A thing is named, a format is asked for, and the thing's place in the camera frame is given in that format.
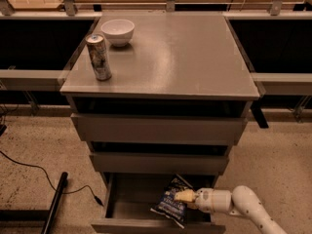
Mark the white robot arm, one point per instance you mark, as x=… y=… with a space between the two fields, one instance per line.
x=241 y=202

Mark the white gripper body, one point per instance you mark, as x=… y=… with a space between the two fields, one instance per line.
x=205 y=199

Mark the black metal stand leg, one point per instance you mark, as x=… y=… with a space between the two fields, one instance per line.
x=36 y=218

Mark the blue chip bag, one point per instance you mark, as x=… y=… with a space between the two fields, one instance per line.
x=168 y=206

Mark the grey drawer cabinet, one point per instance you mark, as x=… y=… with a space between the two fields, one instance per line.
x=177 y=65

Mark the grey open bottom drawer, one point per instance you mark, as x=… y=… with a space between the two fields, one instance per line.
x=127 y=209

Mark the grey middle drawer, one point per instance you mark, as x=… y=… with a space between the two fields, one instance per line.
x=136 y=163

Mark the tall printed drink can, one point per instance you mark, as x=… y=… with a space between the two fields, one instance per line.
x=98 y=56

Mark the grey top drawer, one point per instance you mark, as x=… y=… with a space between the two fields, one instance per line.
x=164 y=130

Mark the white ceramic bowl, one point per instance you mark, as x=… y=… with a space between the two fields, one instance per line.
x=118 y=32

